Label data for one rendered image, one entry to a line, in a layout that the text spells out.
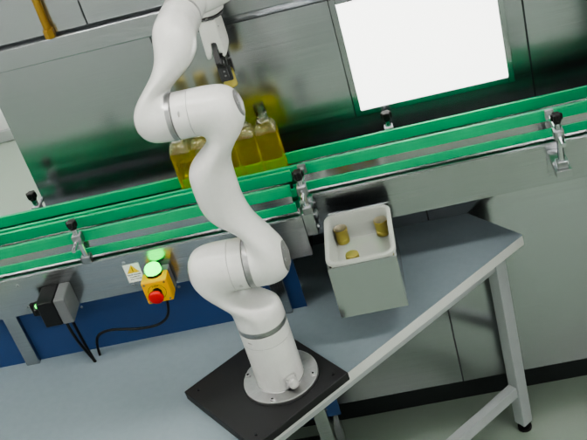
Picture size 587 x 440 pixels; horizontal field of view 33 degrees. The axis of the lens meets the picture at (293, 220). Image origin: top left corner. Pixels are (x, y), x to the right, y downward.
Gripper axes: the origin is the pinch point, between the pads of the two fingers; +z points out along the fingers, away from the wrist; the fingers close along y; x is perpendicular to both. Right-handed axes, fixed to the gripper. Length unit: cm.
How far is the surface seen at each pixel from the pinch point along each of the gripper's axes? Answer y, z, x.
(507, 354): 2, 109, 55
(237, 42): -11.8, -1.5, 2.3
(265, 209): 14.3, 33.7, 1.6
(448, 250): 1, 67, 44
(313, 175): 4.3, 32.9, 14.2
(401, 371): -13, 123, 21
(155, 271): 23, 40, -29
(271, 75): -11.8, 9.7, 8.4
